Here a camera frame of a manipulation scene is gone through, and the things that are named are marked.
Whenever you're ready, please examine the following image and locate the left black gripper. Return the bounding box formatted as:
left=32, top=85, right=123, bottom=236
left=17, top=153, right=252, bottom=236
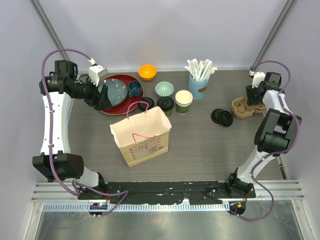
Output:
left=72, top=74, right=113, bottom=111

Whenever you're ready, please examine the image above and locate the brown cardboard cup carrier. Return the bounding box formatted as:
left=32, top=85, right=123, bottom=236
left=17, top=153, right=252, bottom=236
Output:
left=231, top=96, right=267, bottom=119

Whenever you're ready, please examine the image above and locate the black coffee cup lid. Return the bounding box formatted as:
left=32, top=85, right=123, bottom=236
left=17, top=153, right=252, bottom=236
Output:
left=137, top=96, right=155, bottom=110

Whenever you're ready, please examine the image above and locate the stack of black lids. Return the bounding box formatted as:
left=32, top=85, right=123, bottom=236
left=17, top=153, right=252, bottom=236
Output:
left=210, top=108, right=233, bottom=127

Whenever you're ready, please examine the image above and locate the pink paper bag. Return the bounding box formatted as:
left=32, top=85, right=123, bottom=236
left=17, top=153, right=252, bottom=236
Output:
left=110, top=106, right=172, bottom=167

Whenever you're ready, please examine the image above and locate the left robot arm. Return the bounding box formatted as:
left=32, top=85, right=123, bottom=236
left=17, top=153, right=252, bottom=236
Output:
left=32, top=59, right=113, bottom=200

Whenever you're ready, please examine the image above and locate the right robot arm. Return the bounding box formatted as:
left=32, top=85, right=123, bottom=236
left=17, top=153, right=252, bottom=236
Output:
left=225, top=71, right=302, bottom=198

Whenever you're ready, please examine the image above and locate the large blue-grey plate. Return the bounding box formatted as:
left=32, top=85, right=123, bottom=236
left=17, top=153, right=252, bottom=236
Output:
left=104, top=78, right=128, bottom=107

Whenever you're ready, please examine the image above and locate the red round tray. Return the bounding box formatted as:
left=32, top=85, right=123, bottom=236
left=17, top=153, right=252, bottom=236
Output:
left=101, top=74, right=144, bottom=116

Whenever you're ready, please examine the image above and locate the dark blue ceramic cup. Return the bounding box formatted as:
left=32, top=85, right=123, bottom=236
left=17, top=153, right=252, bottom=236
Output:
left=128, top=81, right=143, bottom=98

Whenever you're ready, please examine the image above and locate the orange bowl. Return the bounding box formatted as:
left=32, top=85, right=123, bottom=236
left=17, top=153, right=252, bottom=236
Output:
left=138, top=64, right=157, bottom=81

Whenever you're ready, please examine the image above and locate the light blue straw holder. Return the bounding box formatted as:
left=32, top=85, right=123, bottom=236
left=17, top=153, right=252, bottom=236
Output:
left=188, top=74, right=210, bottom=100

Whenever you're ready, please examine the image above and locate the bundle of white straws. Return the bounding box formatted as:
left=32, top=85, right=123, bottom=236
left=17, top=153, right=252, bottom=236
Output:
left=184, top=58, right=218, bottom=82

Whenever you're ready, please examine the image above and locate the light green bowl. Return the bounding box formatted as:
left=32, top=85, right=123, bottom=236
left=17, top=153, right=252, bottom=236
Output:
left=154, top=81, right=175, bottom=98

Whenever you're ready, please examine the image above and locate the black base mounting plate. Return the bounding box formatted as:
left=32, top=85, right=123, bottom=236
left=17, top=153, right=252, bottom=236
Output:
left=77, top=180, right=256, bottom=205

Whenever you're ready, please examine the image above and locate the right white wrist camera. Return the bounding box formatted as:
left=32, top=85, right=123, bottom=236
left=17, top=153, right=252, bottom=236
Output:
left=249, top=70, right=266, bottom=89

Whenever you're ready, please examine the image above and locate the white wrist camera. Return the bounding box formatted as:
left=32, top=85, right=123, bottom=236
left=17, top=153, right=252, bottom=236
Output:
left=88, top=58, right=108, bottom=87
left=249, top=70, right=266, bottom=89

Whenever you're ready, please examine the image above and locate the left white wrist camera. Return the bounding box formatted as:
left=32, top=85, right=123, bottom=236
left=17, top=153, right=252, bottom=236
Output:
left=88, top=58, right=108, bottom=87

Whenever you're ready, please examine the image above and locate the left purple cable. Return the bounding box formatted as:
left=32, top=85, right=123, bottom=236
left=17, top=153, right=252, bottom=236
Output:
left=40, top=48, right=130, bottom=217

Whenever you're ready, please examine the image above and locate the aluminium front rail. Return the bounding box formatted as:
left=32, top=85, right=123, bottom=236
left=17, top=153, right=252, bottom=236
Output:
left=31, top=180, right=304, bottom=216

